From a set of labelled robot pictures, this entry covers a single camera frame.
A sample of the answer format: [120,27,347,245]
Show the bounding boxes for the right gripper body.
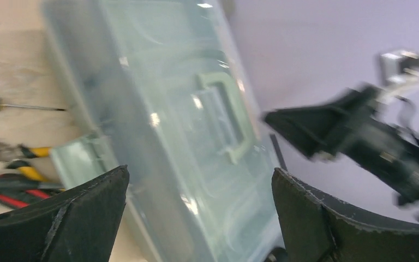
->
[343,119,419,221]

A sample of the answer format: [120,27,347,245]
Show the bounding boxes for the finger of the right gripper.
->
[263,85,379,159]

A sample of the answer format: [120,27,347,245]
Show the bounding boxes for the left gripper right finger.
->
[272,168,419,261]

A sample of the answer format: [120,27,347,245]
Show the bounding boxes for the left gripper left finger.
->
[0,165,129,261]

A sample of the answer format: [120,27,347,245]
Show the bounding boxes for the green plastic tool box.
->
[41,1,284,261]

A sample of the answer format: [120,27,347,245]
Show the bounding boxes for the red black utility knife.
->
[0,189,59,209]

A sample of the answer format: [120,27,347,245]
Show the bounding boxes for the small black hammer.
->
[0,177,64,190]

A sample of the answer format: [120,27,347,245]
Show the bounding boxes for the yellow needle nose pliers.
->
[0,142,51,182]

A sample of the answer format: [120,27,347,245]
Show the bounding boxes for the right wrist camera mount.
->
[376,49,419,104]

